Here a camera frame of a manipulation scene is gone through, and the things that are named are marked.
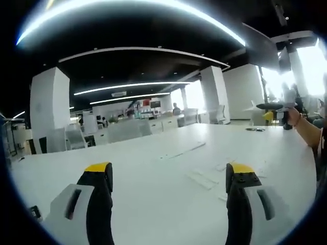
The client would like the person's dark clothing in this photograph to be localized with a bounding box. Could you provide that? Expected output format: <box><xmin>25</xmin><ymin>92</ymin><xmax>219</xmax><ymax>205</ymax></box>
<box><xmin>310</xmin><ymin>126</ymin><xmax>327</xmax><ymax>186</ymax></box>

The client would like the narrow white pillar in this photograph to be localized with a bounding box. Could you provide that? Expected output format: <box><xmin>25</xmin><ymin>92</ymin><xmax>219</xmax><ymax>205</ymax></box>
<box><xmin>199</xmin><ymin>65</ymin><xmax>231</xmax><ymax>125</ymax></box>

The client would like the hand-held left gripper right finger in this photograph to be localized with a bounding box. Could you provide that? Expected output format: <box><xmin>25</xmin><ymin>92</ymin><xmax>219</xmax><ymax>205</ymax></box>
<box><xmin>225</xmin><ymin>162</ymin><xmax>291</xmax><ymax>245</ymax></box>

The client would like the small black device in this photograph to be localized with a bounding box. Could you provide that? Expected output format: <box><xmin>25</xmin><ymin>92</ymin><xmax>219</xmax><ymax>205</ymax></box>
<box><xmin>28</xmin><ymin>205</ymin><xmax>42</xmax><ymax>223</ymax></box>

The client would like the wide white pillar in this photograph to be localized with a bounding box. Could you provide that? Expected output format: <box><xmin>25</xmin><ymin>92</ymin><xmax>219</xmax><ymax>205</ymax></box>
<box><xmin>29</xmin><ymin>66</ymin><xmax>71</xmax><ymax>155</ymax></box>

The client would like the white mesh office chair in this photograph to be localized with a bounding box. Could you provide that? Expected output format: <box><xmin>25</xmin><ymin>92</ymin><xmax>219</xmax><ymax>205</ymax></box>
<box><xmin>106</xmin><ymin>119</ymin><xmax>152</xmax><ymax>144</ymax></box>

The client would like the long ceiling light strip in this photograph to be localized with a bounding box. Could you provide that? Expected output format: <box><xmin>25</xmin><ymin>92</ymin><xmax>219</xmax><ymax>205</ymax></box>
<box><xmin>15</xmin><ymin>0</ymin><xmax>246</xmax><ymax>47</ymax></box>

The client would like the white cabinet row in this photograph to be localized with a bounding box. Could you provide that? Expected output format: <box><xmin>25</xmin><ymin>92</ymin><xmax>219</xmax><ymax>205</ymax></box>
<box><xmin>148</xmin><ymin>117</ymin><xmax>179</xmax><ymax>134</ymax></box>

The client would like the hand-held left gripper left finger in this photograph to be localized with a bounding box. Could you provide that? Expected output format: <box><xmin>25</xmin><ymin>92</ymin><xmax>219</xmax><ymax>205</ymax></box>
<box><xmin>42</xmin><ymin>161</ymin><xmax>116</xmax><ymax>245</ymax></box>

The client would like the person's right hand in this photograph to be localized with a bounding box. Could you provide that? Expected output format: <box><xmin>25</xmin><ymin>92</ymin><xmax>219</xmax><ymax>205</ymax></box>
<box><xmin>288</xmin><ymin>107</ymin><xmax>303</xmax><ymax>130</ymax></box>

